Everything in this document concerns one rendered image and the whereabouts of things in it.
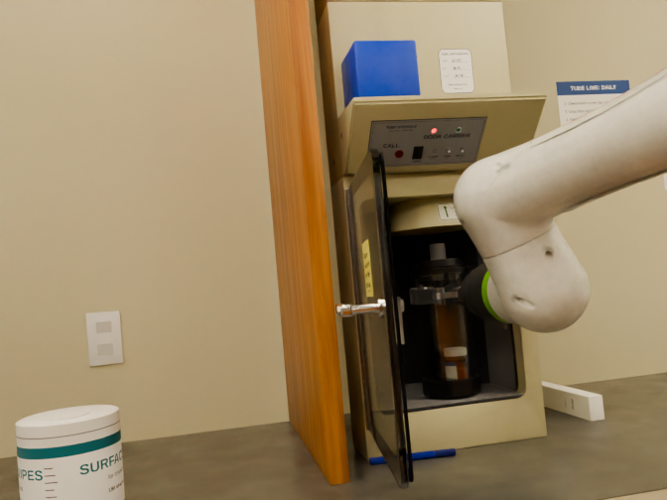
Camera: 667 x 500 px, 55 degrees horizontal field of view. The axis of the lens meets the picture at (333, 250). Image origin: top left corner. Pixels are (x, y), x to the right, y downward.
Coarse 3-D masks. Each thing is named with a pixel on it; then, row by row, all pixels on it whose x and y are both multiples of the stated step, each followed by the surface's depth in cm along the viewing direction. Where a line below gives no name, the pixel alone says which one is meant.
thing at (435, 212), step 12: (396, 204) 117; (408, 204) 114; (420, 204) 113; (432, 204) 112; (444, 204) 112; (396, 216) 115; (408, 216) 113; (420, 216) 112; (432, 216) 111; (444, 216) 111; (456, 216) 112; (396, 228) 114; (408, 228) 112; (420, 228) 111; (432, 228) 127; (444, 228) 126; (456, 228) 125
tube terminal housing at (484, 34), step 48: (336, 48) 108; (432, 48) 111; (480, 48) 113; (336, 96) 107; (336, 144) 109; (336, 192) 112; (432, 192) 109; (336, 240) 115; (528, 336) 111; (528, 384) 110; (432, 432) 106; (480, 432) 108; (528, 432) 109
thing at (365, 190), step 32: (352, 192) 98; (352, 224) 102; (384, 224) 74; (384, 256) 74; (384, 288) 74; (384, 320) 75; (384, 352) 78; (384, 384) 80; (384, 416) 83; (384, 448) 86
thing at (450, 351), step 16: (464, 272) 112; (432, 288) 112; (432, 304) 112; (448, 304) 111; (432, 320) 112; (448, 320) 111; (464, 320) 111; (432, 336) 112; (448, 336) 110; (464, 336) 111; (432, 352) 112; (448, 352) 110; (464, 352) 111; (432, 368) 112; (448, 368) 110; (464, 368) 110
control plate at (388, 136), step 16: (384, 128) 99; (400, 128) 100; (416, 128) 101; (432, 128) 101; (448, 128) 102; (464, 128) 102; (480, 128) 103; (368, 144) 101; (384, 144) 101; (400, 144) 102; (416, 144) 103; (432, 144) 103; (448, 144) 104; (464, 144) 104; (384, 160) 103; (400, 160) 104; (416, 160) 105; (432, 160) 105; (448, 160) 106; (464, 160) 107
